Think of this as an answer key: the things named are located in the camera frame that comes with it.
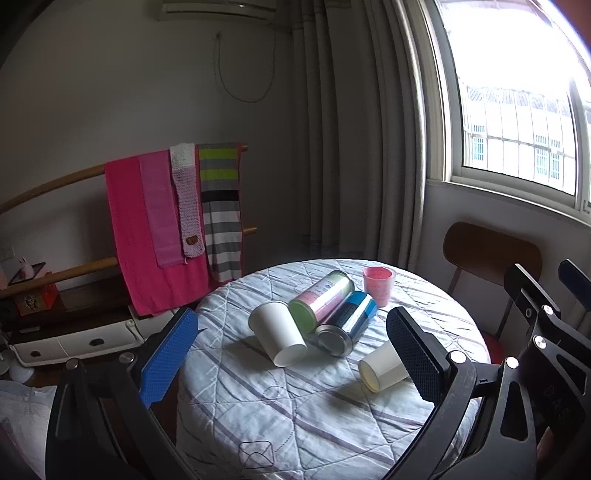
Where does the wooden chair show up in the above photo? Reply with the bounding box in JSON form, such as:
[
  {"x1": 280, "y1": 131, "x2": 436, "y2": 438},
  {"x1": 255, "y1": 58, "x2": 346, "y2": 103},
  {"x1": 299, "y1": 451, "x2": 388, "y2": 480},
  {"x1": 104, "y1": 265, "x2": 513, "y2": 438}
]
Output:
[{"x1": 442, "y1": 222, "x2": 542, "y2": 365}]

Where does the white air conditioner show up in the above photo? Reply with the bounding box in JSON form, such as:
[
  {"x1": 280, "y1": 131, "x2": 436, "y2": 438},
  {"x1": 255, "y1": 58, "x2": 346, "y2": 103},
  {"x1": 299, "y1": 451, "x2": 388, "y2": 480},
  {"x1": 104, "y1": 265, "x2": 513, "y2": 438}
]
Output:
[{"x1": 154, "y1": 0, "x2": 278, "y2": 22}]

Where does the striped towel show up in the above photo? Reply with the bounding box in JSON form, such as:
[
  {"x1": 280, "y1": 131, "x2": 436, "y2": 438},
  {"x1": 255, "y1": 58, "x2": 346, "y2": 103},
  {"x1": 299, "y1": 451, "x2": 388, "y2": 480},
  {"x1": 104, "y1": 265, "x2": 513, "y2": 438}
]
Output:
[{"x1": 198, "y1": 143, "x2": 245, "y2": 283}]

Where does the hanging wall cable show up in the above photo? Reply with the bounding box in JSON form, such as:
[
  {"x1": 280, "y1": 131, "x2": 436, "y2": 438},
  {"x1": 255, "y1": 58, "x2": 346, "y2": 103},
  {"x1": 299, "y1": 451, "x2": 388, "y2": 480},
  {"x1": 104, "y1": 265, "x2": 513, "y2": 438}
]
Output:
[{"x1": 215, "y1": 30, "x2": 279, "y2": 103}]

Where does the window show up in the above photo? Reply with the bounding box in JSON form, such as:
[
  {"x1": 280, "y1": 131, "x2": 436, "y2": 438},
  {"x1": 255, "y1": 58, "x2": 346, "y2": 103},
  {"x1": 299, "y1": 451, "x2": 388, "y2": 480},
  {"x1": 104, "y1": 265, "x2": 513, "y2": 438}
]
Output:
[{"x1": 422, "y1": 0, "x2": 591, "y2": 215}]

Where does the grey curtain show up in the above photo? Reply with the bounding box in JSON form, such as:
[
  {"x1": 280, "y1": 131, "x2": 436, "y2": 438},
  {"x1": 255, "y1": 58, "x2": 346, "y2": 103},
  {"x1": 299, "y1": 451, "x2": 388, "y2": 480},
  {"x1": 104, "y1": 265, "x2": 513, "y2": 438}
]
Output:
[{"x1": 288, "y1": 0, "x2": 426, "y2": 278}]

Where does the white bedding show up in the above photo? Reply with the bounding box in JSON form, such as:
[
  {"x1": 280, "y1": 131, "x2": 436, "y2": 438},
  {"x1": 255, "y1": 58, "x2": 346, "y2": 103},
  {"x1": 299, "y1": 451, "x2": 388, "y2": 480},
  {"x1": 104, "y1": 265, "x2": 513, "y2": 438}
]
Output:
[{"x1": 0, "y1": 378, "x2": 57, "y2": 480}]

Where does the white paper cup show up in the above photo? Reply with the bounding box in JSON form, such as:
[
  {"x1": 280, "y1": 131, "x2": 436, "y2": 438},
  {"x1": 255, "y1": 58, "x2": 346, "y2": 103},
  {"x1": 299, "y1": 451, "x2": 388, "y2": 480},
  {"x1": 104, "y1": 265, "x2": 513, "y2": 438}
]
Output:
[
  {"x1": 358, "y1": 342, "x2": 411, "y2": 393},
  {"x1": 248, "y1": 301, "x2": 308, "y2": 368}
]

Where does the blue metal can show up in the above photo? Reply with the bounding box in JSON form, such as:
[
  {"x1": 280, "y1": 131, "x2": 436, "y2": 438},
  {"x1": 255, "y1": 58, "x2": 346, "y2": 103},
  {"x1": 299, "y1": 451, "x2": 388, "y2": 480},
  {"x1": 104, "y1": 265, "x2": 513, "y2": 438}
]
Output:
[{"x1": 316, "y1": 291, "x2": 378, "y2": 356}]

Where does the pink knitted scarf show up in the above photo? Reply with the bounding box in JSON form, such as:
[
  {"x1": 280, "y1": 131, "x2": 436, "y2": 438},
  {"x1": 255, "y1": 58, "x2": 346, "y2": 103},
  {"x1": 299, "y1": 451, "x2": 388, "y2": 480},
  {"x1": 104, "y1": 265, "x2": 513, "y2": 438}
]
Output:
[{"x1": 169, "y1": 143, "x2": 205, "y2": 259}]

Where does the round table with quilted cloth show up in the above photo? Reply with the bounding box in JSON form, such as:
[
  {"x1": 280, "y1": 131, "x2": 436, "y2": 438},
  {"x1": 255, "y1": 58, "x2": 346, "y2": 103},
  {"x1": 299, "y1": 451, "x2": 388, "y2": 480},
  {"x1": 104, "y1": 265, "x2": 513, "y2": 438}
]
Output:
[{"x1": 175, "y1": 260, "x2": 491, "y2": 480}]

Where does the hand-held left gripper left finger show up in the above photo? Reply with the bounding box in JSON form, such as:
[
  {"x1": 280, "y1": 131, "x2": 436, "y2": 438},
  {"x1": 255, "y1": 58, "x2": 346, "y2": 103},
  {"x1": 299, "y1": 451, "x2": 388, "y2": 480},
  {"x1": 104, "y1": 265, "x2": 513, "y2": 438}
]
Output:
[{"x1": 45, "y1": 307, "x2": 199, "y2": 480}]

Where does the large hot pink towel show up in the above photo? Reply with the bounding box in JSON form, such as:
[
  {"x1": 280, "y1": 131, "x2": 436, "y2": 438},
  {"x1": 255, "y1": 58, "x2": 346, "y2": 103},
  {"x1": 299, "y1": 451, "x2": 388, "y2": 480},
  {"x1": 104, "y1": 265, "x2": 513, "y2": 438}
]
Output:
[{"x1": 105, "y1": 157, "x2": 212, "y2": 317}]

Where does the light pink towel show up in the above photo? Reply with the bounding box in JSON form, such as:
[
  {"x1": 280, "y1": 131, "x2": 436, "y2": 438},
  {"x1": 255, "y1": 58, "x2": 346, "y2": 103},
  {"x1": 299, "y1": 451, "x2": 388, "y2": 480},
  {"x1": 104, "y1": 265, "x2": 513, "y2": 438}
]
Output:
[{"x1": 140, "y1": 150, "x2": 182, "y2": 269}]

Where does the white drawer cabinet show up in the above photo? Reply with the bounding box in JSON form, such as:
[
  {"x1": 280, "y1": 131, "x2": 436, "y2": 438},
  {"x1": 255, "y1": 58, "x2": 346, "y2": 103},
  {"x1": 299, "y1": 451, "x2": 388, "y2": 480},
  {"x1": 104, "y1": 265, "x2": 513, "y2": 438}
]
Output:
[{"x1": 9, "y1": 314, "x2": 141, "y2": 368}]

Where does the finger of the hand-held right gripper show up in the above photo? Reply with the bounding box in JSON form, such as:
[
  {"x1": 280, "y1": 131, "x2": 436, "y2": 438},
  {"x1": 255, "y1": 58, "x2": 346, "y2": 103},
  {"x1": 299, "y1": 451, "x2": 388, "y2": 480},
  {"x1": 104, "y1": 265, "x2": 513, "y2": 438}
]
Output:
[
  {"x1": 558, "y1": 259, "x2": 591, "y2": 326},
  {"x1": 503, "y1": 263, "x2": 571, "y2": 352}
]

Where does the wooden towel rack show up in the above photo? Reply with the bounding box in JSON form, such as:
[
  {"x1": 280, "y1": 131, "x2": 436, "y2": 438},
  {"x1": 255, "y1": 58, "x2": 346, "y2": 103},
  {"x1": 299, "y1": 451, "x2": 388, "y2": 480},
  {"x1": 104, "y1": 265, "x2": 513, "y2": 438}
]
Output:
[{"x1": 0, "y1": 145, "x2": 257, "y2": 298}]

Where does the orange tissue box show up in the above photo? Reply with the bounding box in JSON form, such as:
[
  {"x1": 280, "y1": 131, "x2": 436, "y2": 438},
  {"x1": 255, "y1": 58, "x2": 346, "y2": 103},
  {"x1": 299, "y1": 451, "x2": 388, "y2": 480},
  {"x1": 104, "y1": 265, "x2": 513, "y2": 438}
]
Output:
[{"x1": 14, "y1": 282, "x2": 60, "y2": 317}]

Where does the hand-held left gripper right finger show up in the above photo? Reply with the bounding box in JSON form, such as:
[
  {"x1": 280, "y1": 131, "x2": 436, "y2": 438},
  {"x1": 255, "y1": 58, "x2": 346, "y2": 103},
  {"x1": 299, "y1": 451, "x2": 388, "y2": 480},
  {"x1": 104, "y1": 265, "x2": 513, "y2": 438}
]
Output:
[{"x1": 383, "y1": 305, "x2": 537, "y2": 480}]

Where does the pink plastic cup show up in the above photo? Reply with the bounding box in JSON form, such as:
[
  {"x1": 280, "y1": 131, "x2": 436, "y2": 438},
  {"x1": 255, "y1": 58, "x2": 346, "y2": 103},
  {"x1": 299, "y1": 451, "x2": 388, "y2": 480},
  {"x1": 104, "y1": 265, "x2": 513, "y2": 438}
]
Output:
[{"x1": 362, "y1": 266, "x2": 397, "y2": 308}]

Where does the pink can with green lid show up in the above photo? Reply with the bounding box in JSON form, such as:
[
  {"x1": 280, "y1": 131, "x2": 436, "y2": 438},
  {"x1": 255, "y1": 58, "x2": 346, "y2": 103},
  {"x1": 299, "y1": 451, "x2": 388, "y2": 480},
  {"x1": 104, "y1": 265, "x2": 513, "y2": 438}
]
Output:
[{"x1": 289, "y1": 271, "x2": 355, "y2": 333}]

